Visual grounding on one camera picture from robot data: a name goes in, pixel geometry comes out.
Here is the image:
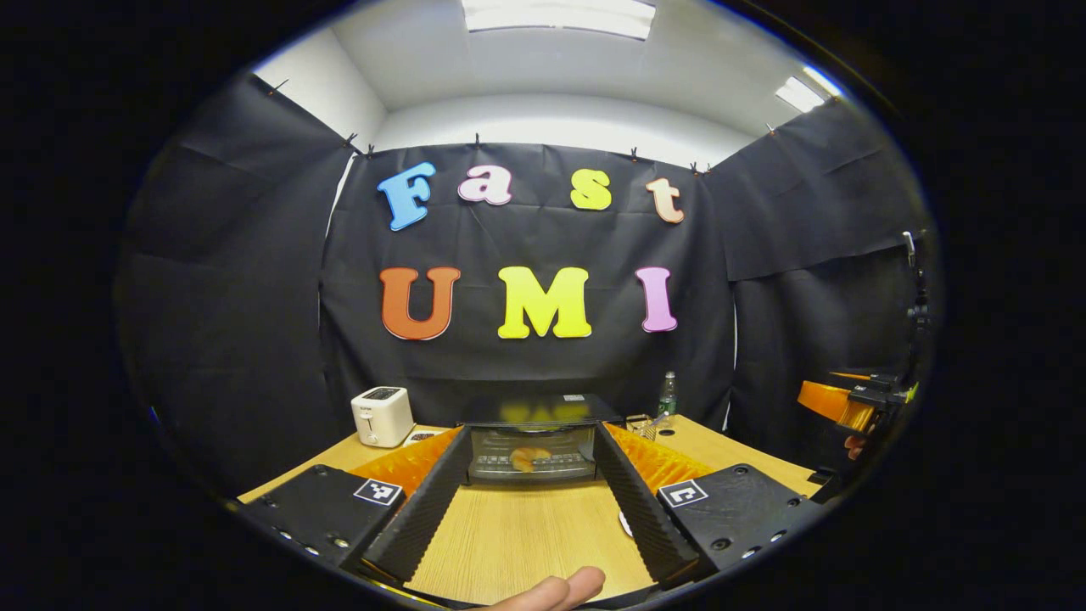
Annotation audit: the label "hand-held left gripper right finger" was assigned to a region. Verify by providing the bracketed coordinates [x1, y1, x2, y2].
[594, 422, 828, 586]

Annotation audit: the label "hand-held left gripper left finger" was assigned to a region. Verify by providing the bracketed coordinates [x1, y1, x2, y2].
[229, 424, 472, 585]

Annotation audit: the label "black electric oven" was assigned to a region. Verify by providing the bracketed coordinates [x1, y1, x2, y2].
[461, 394, 624, 486]

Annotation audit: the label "white toaster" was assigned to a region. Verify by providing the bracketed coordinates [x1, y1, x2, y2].
[351, 387, 415, 448]

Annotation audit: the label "black stand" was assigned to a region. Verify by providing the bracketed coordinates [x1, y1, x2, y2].
[901, 229, 934, 383]

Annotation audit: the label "black backdrop cloth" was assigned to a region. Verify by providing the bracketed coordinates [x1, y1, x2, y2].
[115, 72, 934, 502]

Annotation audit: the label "small ceiling light panel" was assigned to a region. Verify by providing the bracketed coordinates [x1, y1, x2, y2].
[775, 66, 845, 113]

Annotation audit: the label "large ceiling light panel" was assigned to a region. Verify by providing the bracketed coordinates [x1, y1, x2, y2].
[462, 0, 657, 41]

